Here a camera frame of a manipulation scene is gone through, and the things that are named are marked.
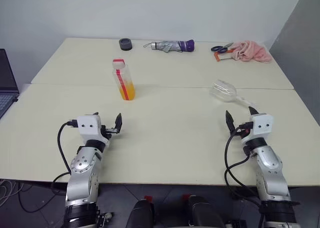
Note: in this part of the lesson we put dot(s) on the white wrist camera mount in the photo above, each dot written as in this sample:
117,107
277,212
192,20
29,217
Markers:
262,125
87,128

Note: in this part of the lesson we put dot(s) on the bottle with orange juice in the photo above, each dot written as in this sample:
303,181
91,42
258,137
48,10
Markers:
126,88

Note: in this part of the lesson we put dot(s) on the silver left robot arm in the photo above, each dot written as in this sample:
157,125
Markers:
82,168

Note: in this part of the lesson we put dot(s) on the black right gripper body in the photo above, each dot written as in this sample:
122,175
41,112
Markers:
243,130

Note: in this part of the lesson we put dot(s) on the orange frame tool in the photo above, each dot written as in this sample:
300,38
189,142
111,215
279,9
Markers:
217,56

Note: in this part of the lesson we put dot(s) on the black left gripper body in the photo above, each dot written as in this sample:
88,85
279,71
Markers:
106,132

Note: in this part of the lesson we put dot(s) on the folded silver purple umbrella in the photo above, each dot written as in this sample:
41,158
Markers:
170,45

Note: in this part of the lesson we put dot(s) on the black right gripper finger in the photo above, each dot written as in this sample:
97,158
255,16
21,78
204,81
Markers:
230,121
253,112

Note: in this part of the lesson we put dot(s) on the small metal bracket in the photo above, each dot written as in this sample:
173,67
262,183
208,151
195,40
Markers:
103,218

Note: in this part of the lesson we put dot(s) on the dark laptop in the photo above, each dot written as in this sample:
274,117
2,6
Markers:
7,88

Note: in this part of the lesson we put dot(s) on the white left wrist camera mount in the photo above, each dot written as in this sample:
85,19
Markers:
87,128

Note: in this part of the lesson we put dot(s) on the red white bottle cap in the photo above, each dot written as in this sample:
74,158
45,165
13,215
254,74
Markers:
119,63

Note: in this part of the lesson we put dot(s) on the clear plastic wine glass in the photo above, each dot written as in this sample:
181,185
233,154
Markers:
222,90

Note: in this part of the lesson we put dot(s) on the small red block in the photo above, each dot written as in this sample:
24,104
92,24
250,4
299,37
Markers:
148,198
186,197

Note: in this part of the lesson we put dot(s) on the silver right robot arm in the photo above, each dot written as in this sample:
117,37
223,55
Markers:
270,168

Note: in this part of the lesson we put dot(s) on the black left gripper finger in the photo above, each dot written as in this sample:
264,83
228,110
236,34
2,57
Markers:
96,114
118,121

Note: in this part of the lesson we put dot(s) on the pink towel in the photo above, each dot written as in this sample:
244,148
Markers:
252,51

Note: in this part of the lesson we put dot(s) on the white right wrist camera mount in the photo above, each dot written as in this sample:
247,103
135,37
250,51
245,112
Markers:
262,125

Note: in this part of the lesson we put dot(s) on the dark rounded shape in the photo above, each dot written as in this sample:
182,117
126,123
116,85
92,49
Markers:
140,214
203,213

